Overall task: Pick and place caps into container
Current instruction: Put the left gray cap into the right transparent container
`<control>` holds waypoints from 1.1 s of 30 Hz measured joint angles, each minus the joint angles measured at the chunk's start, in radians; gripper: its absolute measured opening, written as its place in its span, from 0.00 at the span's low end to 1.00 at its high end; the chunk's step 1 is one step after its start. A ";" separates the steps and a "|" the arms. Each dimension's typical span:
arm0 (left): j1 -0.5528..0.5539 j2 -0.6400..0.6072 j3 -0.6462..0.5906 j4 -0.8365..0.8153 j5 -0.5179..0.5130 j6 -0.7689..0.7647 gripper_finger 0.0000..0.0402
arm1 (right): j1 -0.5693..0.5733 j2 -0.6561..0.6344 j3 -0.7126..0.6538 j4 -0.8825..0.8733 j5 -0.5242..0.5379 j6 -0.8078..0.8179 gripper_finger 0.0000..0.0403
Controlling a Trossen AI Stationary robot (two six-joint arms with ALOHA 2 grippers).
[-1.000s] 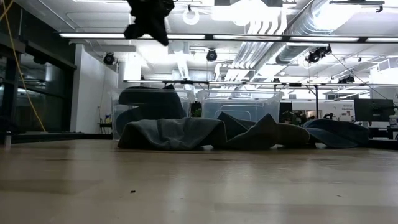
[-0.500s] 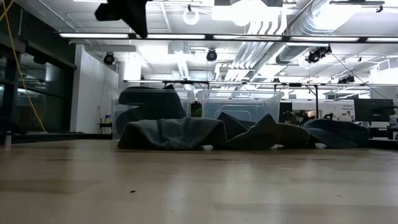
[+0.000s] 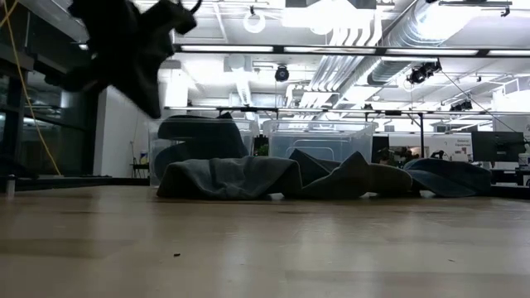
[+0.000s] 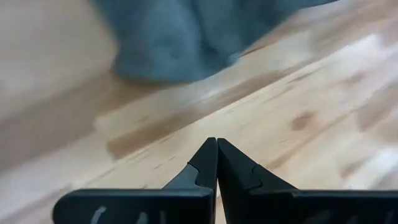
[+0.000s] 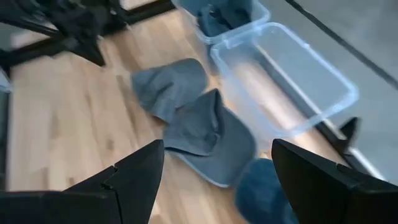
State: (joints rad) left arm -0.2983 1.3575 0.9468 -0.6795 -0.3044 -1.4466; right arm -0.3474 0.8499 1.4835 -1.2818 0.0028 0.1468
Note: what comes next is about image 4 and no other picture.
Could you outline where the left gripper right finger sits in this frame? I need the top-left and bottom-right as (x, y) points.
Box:
(217, 138), (398, 224)

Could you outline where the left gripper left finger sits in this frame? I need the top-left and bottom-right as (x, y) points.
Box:
(52, 137), (218, 224)

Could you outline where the light grey cap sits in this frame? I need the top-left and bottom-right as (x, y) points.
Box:
(90, 0), (340, 84)

